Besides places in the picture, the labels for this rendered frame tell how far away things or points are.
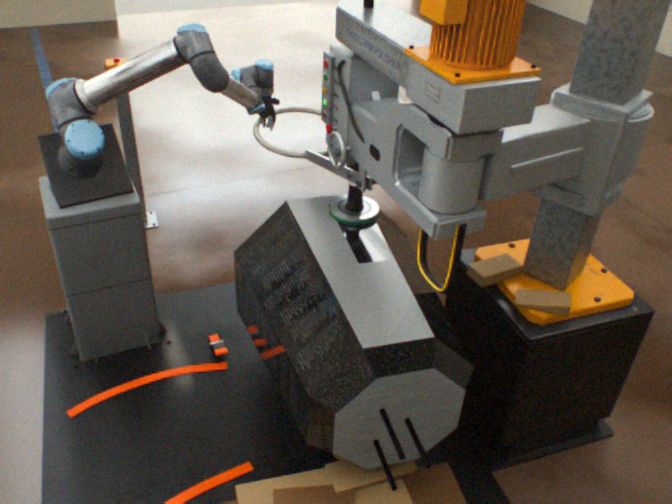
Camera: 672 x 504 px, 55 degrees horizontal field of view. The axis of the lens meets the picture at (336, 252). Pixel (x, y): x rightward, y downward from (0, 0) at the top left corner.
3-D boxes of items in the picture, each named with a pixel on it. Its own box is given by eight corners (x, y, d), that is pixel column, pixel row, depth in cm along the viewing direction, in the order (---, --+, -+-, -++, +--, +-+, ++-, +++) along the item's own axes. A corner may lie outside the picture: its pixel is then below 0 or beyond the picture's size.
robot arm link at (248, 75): (240, 87, 305) (263, 82, 311) (231, 65, 306) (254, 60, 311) (234, 95, 314) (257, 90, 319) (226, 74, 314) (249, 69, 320)
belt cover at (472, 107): (529, 135, 185) (542, 79, 175) (455, 147, 176) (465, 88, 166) (379, 39, 256) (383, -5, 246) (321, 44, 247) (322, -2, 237)
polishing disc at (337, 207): (320, 205, 283) (320, 202, 282) (358, 192, 294) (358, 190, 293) (349, 227, 269) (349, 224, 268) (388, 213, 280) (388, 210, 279)
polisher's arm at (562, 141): (580, 137, 257) (597, 76, 243) (652, 173, 234) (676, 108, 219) (433, 175, 225) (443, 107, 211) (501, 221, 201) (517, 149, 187)
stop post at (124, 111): (154, 212, 438) (133, 54, 376) (158, 227, 423) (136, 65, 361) (124, 216, 432) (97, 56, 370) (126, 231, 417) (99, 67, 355)
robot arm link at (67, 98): (49, 128, 261) (209, 50, 247) (34, 89, 262) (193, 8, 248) (71, 133, 276) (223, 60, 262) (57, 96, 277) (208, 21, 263)
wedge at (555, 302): (568, 301, 250) (571, 291, 247) (567, 317, 242) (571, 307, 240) (516, 290, 255) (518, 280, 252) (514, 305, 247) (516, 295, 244)
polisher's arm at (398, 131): (480, 257, 216) (509, 121, 188) (421, 271, 208) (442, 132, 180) (381, 163, 271) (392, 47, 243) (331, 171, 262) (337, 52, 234)
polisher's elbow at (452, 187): (450, 181, 220) (459, 128, 209) (488, 207, 207) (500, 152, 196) (406, 193, 212) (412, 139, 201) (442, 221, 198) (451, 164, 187)
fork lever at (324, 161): (405, 184, 254) (405, 172, 252) (361, 192, 247) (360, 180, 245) (336, 154, 314) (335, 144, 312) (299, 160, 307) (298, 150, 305)
